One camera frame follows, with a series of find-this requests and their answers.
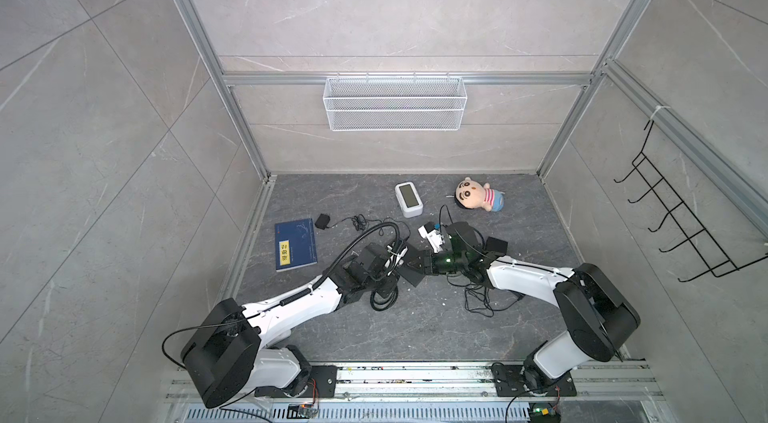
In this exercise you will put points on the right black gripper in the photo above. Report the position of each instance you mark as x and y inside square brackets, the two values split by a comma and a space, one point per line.
[434, 266]

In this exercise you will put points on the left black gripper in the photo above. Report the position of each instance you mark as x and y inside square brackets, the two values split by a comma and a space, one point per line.
[387, 290]

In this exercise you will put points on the black ribbed network switch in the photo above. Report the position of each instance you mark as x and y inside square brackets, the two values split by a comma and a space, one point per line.
[496, 246]

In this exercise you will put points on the black perforated box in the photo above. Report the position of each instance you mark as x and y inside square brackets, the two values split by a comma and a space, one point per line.
[411, 263]

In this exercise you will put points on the black adapter with thin cord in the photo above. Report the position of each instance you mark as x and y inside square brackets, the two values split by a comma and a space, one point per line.
[359, 222]

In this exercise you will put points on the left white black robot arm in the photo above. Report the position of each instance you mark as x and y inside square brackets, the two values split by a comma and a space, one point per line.
[235, 348]

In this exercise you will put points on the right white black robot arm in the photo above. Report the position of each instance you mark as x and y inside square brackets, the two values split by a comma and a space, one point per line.
[598, 318]

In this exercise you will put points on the cartoon boy plush doll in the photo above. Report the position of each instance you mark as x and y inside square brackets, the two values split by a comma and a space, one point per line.
[471, 195]

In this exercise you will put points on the white digital clock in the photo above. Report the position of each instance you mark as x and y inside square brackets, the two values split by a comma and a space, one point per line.
[409, 200]

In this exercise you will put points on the blue booklet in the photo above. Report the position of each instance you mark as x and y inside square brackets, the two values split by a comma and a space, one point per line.
[295, 245]

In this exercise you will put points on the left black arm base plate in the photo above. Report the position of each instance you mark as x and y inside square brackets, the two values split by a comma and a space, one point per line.
[318, 380]

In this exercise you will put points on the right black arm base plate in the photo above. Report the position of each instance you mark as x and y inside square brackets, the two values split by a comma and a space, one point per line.
[511, 380]

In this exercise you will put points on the white wire mesh basket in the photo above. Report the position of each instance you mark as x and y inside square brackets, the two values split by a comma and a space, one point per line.
[370, 104]

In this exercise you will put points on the aluminium mounting rail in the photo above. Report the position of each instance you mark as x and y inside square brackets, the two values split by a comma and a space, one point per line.
[630, 380]

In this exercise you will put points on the black wire hook rack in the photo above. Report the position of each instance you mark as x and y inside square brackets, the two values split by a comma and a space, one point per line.
[678, 214]

